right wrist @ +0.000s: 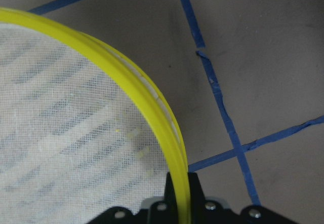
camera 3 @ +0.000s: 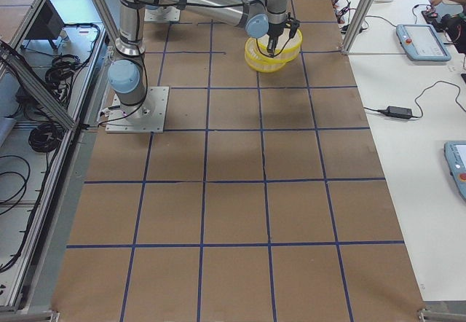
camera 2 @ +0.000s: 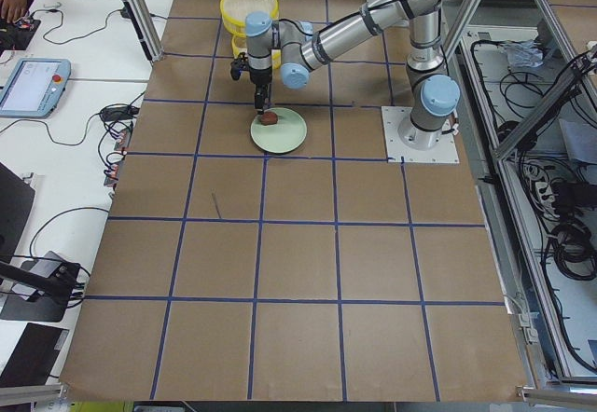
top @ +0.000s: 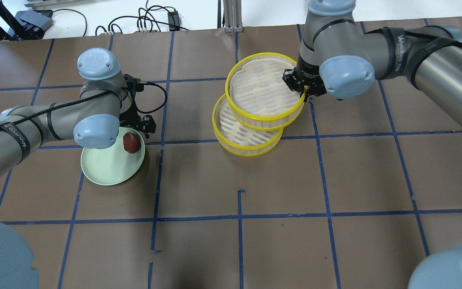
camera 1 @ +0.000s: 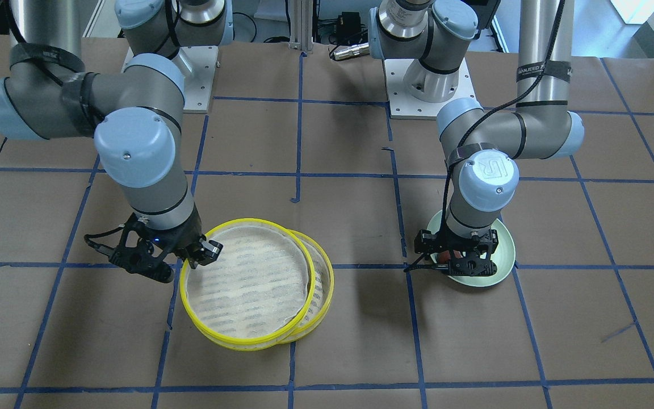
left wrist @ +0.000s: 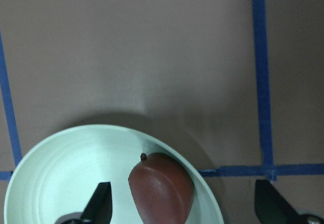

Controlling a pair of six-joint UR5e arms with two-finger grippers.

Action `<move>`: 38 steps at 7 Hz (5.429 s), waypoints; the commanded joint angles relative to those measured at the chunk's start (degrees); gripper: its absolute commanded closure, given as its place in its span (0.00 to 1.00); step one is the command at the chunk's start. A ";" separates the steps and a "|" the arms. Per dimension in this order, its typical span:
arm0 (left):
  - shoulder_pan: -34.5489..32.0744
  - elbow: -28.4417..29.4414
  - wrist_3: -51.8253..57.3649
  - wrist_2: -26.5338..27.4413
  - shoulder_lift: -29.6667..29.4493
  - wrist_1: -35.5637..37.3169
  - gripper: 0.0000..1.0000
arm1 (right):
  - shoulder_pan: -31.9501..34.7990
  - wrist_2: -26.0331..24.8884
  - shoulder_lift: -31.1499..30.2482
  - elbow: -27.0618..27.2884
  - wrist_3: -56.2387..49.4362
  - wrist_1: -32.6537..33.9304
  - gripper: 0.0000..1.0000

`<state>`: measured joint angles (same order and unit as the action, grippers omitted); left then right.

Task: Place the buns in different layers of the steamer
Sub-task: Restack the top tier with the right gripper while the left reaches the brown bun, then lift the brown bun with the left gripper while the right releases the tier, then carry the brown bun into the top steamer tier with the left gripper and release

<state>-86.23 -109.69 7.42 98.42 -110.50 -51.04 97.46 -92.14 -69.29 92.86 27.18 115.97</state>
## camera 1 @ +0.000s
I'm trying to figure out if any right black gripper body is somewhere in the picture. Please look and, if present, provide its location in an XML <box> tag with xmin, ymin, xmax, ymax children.
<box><xmin>108</xmin><ymin>213</ymin><xmax>208</xmax><ymax>283</ymax></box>

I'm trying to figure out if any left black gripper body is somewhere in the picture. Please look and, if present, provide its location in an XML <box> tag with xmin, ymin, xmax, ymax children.
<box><xmin>414</xmin><ymin>226</ymin><xmax>499</xmax><ymax>277</ymax></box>

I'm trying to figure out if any brown steamed bun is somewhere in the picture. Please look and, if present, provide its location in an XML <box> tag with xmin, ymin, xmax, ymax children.
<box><xmin>435</xmin><ymin>251</ymin><xmax>452</xmax><ymax>264</ymax></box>

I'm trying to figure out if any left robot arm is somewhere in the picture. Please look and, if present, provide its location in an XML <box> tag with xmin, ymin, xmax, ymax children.
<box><xmin>368</xmin><ymin>1</ymin><xmax>585</xmax><ymax>278</ymax></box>

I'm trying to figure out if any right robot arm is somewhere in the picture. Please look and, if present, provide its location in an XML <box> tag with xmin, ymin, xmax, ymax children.
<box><xmin>0</xmin><ymin>1</ymin><xmax>233</xmax><ymax>283</ymax></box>

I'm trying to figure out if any light green plate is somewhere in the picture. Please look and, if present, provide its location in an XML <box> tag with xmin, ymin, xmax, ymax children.
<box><xmin>449</xmin><ymin>219</ymin><xmax>516</xmax><ymax>287</ymax></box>

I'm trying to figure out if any silver cylindrical connector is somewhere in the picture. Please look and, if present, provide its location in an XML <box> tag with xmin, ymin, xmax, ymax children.
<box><xmin>329</xmin><ymin>43</ymin><xmax>370</xmax><ymax>61</ymax></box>

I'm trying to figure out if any black power adapter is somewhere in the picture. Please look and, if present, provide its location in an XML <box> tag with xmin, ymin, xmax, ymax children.
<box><xmin>334</xmin><ymin>11</ymin><xmax>362</xmax><ymax>39</ymax></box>

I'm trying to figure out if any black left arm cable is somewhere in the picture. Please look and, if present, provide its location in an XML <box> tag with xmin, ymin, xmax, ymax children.
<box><xmin>404</xmin><ymin>0</ymin><xmax>566</xmax><ymax>273</ymax></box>

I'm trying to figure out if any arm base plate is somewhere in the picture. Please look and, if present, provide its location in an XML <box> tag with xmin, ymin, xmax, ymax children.
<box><xmin>383</xmin><ymin>59</ymin><xmax>476</xmax><ymax>120</ymax></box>
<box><xmin>121</xmin><ymin>45</ymin><xmax>220</xmax><ymax>114</ymax></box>

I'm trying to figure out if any aluminium frame post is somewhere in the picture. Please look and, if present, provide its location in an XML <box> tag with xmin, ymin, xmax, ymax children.
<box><xmin>287</xmin><ymin>1</ymin><xmax>316</xmax><ymax>54</ymax></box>

